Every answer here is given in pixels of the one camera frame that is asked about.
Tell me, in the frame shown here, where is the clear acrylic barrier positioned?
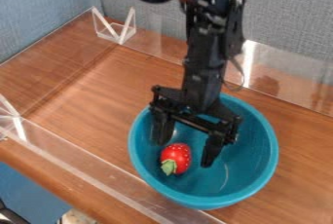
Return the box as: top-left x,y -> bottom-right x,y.
0,119 -> 226,224
104,11 -> 333,117

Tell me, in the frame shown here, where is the red toy strawberry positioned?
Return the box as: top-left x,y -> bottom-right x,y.
160,143 -> 191,175

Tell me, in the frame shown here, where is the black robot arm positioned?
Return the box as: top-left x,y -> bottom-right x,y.
141,0 -> 246,168

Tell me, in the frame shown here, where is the clear acrylic front barrier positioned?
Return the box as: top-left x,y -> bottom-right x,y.
0,119 -> 226,224

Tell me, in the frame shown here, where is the clear acrylic left bracket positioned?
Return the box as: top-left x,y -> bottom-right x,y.
0,94 -> 26,141

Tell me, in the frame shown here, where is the black cable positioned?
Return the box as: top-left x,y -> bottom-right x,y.
219,56 -> 247,93

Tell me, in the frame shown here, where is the blue plastic bowl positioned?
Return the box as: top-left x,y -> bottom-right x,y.
127,94 -> 278,209

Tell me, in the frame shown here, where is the clear acrylic corner bracket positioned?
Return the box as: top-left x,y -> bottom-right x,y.
90,8 -> 136,45

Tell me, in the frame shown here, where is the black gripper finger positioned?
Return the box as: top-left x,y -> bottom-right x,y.
200,135 -> 223,168
151,110 -> 175,145

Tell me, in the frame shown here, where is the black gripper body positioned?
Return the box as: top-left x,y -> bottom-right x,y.
149,62 -> 242,144

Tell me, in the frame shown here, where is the clear acrylic back barrier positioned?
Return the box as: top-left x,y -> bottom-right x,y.
104,11 -> 333,117

